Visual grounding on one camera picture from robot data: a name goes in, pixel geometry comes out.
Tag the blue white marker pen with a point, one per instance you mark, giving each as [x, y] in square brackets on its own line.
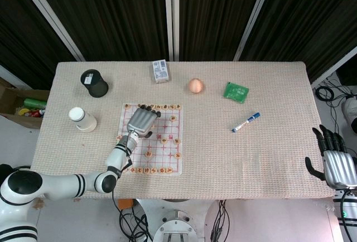
[246, 122]

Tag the Chinese chess board mat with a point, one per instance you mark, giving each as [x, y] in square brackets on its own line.
[164, 130]

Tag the brown cardboard box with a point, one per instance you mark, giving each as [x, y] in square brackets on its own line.
[11, 105]

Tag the beige woven tablecloth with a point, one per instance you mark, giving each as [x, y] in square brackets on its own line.
[237, 155]

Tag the orange block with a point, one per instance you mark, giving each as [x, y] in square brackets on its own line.
[124, 204]

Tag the brown egg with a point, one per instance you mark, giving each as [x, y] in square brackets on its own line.
[196, 85]

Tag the white rounded device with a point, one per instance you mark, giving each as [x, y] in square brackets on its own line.
[350, 111]

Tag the white robot torso base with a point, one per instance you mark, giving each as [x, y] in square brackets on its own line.
[175, 225]

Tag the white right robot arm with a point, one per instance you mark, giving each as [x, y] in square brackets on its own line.
[348, 214]

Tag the white paper cup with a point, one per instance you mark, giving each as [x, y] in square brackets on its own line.
[82, 120]

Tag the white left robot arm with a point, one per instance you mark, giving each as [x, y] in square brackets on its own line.
[58, 182]

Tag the green foil packet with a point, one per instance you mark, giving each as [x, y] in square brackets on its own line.
[236, 92]

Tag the white frame post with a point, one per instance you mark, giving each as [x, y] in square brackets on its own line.
[50, 16]
[253, 16]
[172, 16]
[334, 67]

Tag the small blue white card box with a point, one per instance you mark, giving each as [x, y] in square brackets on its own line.
[160, 71]

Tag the dark pleated curtain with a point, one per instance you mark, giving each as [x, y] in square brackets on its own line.
[25, 35]
[306, 19]
[217, 16]
[111, 16]

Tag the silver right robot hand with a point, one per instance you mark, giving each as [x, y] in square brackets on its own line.
[338, 166]

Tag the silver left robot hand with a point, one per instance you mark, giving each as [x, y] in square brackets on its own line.
[140, 120]

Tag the yellow round lid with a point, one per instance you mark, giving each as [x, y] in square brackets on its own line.
[23, 111]

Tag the green plastic bottle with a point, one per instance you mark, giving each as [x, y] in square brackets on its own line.
[34, 102]

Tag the red packaged item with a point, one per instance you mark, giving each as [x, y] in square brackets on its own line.
[34, 113]

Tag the black cylindrical cup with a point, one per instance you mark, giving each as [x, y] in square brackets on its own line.
[94, 83]

